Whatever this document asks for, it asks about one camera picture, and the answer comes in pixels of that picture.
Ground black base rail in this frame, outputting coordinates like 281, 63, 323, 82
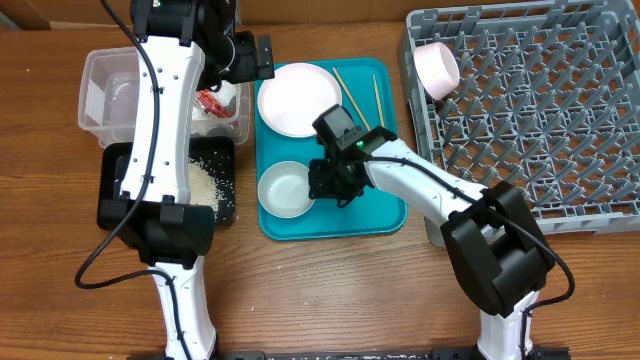
127, 346, 571, 360

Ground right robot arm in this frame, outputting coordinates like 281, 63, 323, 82
308, 105, 555, 359

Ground red snack wrapper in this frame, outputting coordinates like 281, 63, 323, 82
195, 90, 232, 119

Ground clear plastic bin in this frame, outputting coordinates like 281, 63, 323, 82
78, 47, 251, 147

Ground white bowl with rice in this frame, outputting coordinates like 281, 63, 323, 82
257, 161, 314, 219

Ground pile of rice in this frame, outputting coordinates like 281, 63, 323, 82
188, 149, 235, 225

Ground white napkin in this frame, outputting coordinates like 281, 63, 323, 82
191, 81, 239, 137

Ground grey dishwasher rack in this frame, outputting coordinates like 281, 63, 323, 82
398, 1, 639, 234

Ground white round plate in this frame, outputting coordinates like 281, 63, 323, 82
257, 63, 342, 138

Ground black plastic tray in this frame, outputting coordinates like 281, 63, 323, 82
98, 137, 235, 226

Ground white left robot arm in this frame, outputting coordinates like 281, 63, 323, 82
99, 0, 274, 359

